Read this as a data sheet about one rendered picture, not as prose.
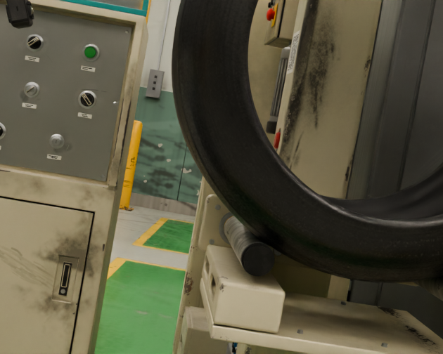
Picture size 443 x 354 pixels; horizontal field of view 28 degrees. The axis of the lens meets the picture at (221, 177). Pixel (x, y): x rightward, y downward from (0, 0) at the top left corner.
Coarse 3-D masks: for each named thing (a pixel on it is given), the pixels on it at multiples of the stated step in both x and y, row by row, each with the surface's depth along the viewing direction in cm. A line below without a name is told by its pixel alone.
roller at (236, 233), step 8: (232, 216) 150; (224, 224) 150; (232, 224) 142; (240, 224) 138; (224, 232) 149; (232, 232) 135; (240, 232) 129; (248, 232) 127; (232, 240) 132; (240, 240) 124; (248, 240) 120; (256, 240) 119; (240, 248) 120; (248, 248) 116; (256, 248) 116; (264, 248) 116; (240, 256) 117; (248, 256) 116; (256, 256) 116; (264, 256) 116; (272, 256) 117; (248, 264) 116; (256, 264) 116; (264, 264) 116; (272, 264) 117; (248, 272) 117; (256, 272) 116; (264, 272) 116
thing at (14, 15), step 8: (8, 0) 119; (16, 0) 119; (24, 0) 119; (8, 8) 119; (16, 8) 119; (24, 8) 119; (32, 8) 121; (8, 16) 120; (16, 16) 119; (24, 16) 119; (32, 16) 122; (16, 24) 120; (24, 24) 120; (32, 24) 124
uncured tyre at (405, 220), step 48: (192, 0) 113; (240, 0) 110; (192, 48) 112; (240, 48) 110; (192, 96) 113; (240, 96) 111; (192, 144) 116; (240, 144) 111; (240, 192) 114; (288, 192) 112; (432, 192) 142; (288, 240) 115; (336, 240) 113; (384, 240) 113; (432, 240) 114
